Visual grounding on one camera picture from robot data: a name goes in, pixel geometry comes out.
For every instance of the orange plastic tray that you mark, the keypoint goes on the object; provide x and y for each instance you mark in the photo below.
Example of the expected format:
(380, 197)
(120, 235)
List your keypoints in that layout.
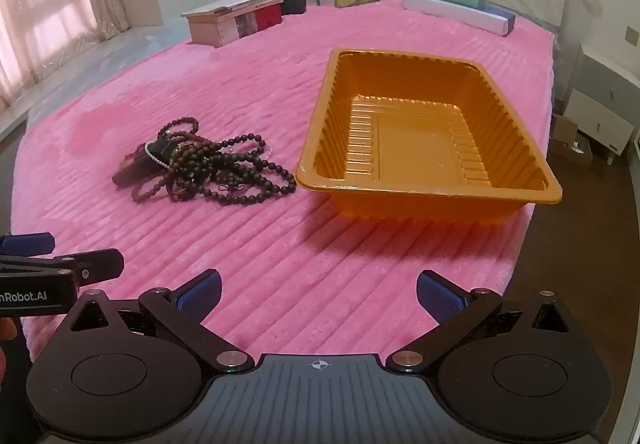
(397, 135)

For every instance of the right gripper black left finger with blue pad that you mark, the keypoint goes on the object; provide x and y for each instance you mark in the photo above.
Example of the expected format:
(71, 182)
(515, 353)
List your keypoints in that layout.
(121, 370)

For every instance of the long white box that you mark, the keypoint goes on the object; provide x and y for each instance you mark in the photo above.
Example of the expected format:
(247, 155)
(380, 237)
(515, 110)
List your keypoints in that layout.
(500, 24)

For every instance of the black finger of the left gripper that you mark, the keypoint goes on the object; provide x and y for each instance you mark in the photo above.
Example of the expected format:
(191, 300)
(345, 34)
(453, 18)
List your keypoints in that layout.
(87, 267)

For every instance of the cardboard box on floor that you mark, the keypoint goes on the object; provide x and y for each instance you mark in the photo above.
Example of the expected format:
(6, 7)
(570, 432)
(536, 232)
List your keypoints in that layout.
(566, 142)

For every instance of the white grey nightstand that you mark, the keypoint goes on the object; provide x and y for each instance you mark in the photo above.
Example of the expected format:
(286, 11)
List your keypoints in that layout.
(603, 102)

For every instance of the pink ribbed bed blanket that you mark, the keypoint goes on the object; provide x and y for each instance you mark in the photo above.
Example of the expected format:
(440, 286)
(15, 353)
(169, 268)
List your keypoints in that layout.
(298, 278)

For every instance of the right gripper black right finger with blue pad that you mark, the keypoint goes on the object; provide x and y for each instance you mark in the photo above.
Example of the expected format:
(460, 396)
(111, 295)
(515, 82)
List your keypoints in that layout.
(506, 370)

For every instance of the pink and red gift box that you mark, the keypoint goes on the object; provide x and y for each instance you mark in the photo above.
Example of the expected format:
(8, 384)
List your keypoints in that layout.
(223, 22)

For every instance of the person hand holding gripper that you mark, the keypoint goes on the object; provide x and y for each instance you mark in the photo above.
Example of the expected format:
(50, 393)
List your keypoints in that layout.
(8, 332)

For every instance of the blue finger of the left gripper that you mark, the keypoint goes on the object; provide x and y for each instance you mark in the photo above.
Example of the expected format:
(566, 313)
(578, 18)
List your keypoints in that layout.
(27, 244)

